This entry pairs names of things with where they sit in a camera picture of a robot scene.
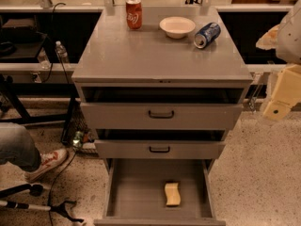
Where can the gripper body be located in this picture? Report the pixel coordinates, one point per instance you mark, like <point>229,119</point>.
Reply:
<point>290,38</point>

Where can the yellow sponge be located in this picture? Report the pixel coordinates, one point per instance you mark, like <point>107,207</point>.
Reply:
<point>173,197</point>

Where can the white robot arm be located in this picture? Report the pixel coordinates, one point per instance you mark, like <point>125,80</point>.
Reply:
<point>289,37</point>

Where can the grey drawer cabinet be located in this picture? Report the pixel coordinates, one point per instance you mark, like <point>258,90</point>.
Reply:
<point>145,66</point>

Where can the grey middle drawer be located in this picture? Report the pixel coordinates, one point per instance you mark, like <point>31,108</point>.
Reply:
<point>159,149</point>

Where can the grey open bottom drawer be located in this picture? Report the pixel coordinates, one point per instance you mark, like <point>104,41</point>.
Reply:
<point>136,194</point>

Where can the grey top drawer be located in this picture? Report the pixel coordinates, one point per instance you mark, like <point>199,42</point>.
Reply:
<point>160,116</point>

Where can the blue soda can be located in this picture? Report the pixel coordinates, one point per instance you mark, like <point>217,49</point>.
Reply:
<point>206,35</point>

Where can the white bowl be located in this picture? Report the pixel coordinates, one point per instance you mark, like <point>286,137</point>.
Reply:
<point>177,27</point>

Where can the red soda can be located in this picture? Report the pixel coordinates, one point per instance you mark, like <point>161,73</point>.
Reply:
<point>134,14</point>

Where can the clear water bottle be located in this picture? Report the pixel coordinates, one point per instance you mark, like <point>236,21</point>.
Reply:
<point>62,53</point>

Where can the white red sneaker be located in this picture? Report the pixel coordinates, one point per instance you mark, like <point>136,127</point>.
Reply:
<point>49,161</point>

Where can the black side table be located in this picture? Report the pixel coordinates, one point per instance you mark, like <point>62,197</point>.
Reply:
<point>30,68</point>

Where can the blue jeans leg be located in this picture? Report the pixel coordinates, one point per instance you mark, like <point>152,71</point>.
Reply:
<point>18,148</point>

